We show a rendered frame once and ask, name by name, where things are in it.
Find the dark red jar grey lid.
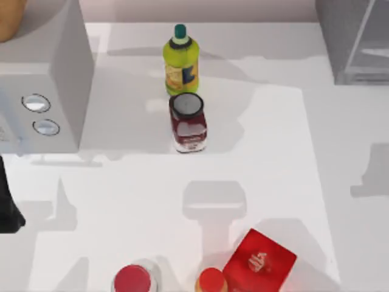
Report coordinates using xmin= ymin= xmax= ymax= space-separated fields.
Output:
xmin=168 ymin=92 xmax=208 ymax=154

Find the green bottle with teal cap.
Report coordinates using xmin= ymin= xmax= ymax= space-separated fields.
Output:
xmin=163 ymin=24 xmax=201 ymax=96

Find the red box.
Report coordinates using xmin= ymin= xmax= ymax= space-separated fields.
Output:
xmin=222 ymin=228 xmax=297 ymax=292

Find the orange bottle with red cap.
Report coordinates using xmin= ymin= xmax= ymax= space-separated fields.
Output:
xmin=194 ymin=267 xmax=229 ymax=292

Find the clear jar with red lid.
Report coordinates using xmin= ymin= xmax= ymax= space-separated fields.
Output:
xmin=111 ymin=258 xmax=162 ymax=292

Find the smaller round microwave knob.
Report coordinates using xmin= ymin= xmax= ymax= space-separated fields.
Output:
xmin=32 ymin=119 xmax=61 ymax=136

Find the larger round microwave knob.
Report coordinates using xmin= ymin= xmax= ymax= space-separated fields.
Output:
xmin=21 ymin=93 xmax=52 ymax=114

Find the pale microwave oven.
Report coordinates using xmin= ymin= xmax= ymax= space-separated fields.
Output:
xmin=0 ymin=0 xmax=95 ymax=156

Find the grey cabinet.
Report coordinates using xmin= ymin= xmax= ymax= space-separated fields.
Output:
xmin=314 ymin=0 xmax=389 ymax=86

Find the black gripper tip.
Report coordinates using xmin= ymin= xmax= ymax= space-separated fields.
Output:
xmin=0 ymin=155 xmax=26 ymax=234

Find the tan rounded object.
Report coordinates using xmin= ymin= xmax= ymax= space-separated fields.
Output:
xmin=0 ymin=0 xmax=29 ymax=43

